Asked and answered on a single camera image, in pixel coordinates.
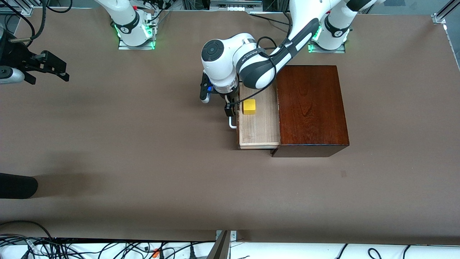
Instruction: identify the light wood drawer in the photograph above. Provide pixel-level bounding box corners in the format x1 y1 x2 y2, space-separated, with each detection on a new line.
237 85 281 150

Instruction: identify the grey metal bracket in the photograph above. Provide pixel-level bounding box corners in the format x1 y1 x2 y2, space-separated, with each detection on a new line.
216 230 238 241

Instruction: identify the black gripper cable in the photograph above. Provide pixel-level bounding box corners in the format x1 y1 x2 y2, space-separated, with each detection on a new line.
229 36 288 107

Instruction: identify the grey metal device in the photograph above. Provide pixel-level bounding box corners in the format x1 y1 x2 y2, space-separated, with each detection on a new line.
210 0 263 12

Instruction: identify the black looped cable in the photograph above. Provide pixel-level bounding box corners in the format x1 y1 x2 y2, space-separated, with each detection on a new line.
45 0 72 13

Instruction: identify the right arm aluminium base plate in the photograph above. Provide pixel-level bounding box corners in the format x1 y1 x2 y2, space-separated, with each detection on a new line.
118 34 156 50

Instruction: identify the dark brown wooden cabinet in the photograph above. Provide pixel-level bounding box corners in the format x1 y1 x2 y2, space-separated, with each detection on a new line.
270 65 350 158

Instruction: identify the black cable tangle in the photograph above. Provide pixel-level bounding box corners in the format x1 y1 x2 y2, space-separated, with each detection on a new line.
0 220 216 259

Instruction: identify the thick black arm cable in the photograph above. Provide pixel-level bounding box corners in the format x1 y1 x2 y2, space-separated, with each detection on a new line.
10 0 48 44

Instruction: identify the black table cable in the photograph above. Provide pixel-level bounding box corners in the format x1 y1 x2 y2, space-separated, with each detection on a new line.
250 13 291 28

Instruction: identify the left arm aluminium base plate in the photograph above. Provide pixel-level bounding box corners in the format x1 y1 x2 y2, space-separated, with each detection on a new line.
308 39 346 54

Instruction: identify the aluminium frame profile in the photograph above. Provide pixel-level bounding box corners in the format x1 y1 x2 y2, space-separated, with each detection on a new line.
0 4 35 15
431 0 460 25

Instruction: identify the dark metal beam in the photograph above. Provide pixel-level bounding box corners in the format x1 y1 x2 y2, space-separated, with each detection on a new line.
207 230 231 259

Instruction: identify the thin black cable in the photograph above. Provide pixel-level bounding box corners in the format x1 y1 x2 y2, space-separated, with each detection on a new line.
0 4 36 38

